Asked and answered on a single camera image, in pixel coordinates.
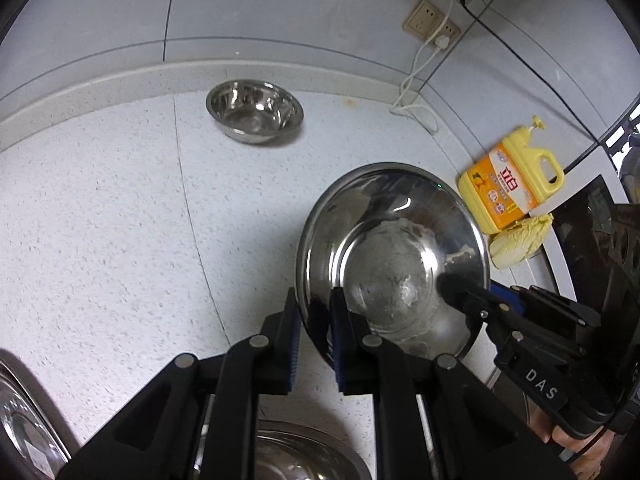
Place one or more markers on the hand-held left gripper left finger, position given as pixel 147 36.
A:
pixel 293 360

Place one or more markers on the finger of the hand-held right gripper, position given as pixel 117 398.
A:
pixel 550 310
pixel 457 291

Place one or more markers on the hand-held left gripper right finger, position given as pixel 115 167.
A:
pixel 340 355

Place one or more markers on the large steel bowl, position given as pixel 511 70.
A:
pixel 400 240

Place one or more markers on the small shallow steel bowl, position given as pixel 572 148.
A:
pixel 300 455

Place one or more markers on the person's right hand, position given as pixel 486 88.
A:
pixel 582 455

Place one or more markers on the napa cabbage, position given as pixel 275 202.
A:
pixel 517 245

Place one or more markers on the yellow detergent bottle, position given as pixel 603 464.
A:
pixel 505 185

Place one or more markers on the small deep steel bowl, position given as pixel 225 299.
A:
pixel 252 110

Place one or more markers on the large labelled steel plate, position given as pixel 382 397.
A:
pixel 25 420

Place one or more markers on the beige wall socket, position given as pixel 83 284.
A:
pixel 420 17
pixel 450 30

